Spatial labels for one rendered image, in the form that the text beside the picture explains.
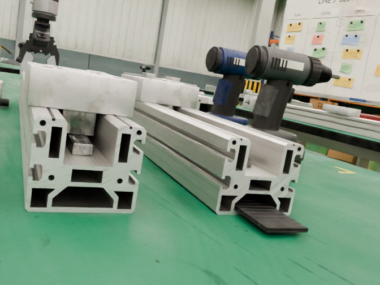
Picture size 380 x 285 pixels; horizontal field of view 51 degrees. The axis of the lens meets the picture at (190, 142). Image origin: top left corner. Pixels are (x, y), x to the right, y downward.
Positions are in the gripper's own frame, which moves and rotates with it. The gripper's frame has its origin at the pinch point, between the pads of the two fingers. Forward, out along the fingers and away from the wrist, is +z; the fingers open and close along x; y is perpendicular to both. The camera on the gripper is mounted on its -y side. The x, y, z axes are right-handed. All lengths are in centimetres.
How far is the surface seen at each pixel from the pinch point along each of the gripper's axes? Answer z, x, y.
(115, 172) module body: 1, -2, -98
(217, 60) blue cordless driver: -13, -33, -54
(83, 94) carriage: -5, 0, -91
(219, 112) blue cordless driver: -2, -36, -53
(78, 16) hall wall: -131, -150, 1119
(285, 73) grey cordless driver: -12, -38, -73
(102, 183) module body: 3, -1, -98
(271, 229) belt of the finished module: 5, -17, -104
